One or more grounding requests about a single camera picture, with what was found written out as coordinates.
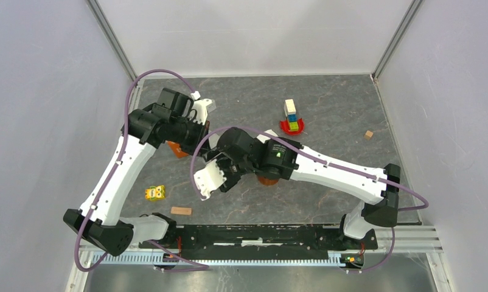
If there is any yellow green toy block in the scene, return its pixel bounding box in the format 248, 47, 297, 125
145, 185, 166, 201

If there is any white paper coffee filter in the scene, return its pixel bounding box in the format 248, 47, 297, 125
256, 130, 278, 143

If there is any red plastic lid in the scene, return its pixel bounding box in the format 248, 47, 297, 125
279, 118, 305, 136

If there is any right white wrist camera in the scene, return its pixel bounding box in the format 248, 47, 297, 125
193, 160, 226, 201

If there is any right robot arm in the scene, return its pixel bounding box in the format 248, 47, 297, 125
190, 127, 401, 248

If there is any stacked toy brick tower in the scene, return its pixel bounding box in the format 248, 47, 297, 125
284, 99, 298, 122

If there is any amber glass carafe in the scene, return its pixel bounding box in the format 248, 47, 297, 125
257, 176, 279, 186

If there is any orange coffee filter box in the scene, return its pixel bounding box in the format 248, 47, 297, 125
167, 141, 189, 159

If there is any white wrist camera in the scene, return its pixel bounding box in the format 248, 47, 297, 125
193, 160, 226, 201
188, 91, 216, 125

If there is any small wooden cube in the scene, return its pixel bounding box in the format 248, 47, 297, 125
363, 130, 374, 140

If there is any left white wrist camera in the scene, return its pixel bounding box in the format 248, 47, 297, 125
188, 91, 216, 125

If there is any small wooden block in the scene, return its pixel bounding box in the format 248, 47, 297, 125
170, 206, 192, 216

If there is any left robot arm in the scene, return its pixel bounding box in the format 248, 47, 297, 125
63, 88, 215, 256

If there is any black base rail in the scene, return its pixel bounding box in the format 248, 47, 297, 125
158, 224, 378, 260

